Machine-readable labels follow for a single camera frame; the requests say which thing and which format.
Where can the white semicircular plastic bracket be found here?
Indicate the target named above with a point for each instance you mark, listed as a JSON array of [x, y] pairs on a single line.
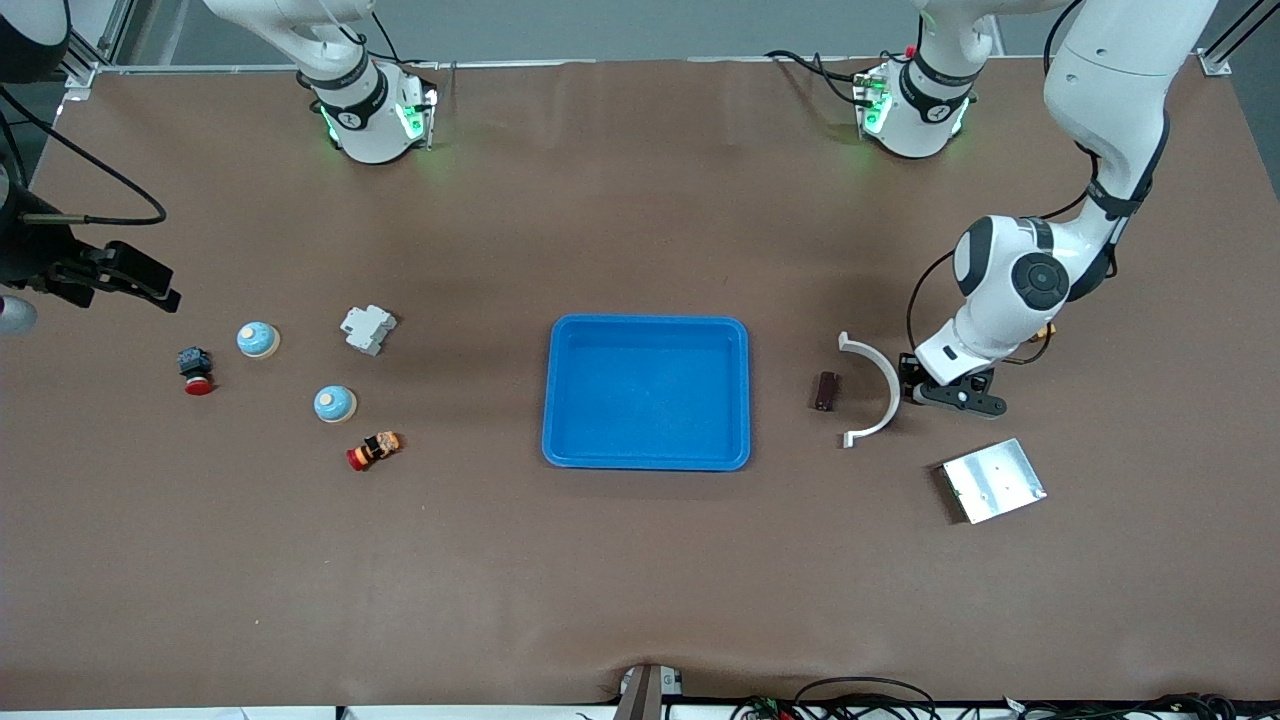
[[893, 390]]

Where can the blue plastic tray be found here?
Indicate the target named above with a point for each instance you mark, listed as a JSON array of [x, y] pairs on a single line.
[[650, 400]]

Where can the red mushroom button black base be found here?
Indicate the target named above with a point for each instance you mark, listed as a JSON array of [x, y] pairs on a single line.
[[194, 362]]

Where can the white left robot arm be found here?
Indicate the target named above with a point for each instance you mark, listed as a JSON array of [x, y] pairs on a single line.
[[1100, 90]]

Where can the red yellow emergency stop button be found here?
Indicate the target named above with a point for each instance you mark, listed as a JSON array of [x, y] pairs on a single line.
[[375, 450]]

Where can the silver metal plate box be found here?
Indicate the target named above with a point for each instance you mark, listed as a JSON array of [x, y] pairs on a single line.
[[995, 482]]

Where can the aluminium frame profile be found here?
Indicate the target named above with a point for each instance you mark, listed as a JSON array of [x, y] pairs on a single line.
[[85, 68], [1222, 62]]

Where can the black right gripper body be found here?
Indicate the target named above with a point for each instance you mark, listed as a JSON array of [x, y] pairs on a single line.
[[38, 257]]

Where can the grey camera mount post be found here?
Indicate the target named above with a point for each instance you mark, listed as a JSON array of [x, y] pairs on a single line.
[[645, 695]]

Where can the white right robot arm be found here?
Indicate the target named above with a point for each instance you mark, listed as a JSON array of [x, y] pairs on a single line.
[[350, 110]]

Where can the white circuit breaker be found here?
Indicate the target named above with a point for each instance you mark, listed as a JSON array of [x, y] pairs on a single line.
[[368, 330]]

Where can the brown table mat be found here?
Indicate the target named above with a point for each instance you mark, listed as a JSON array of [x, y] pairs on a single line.
[[640, 580]]

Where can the dark brown cylindrical capacitor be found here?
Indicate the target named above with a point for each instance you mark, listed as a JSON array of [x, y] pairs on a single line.
[[826, 392]]

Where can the light blue call bell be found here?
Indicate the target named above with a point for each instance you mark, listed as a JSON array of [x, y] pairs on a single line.
[[335, 403], [258, 340]]

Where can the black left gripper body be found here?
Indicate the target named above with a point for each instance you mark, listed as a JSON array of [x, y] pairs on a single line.
[[912, 372]]

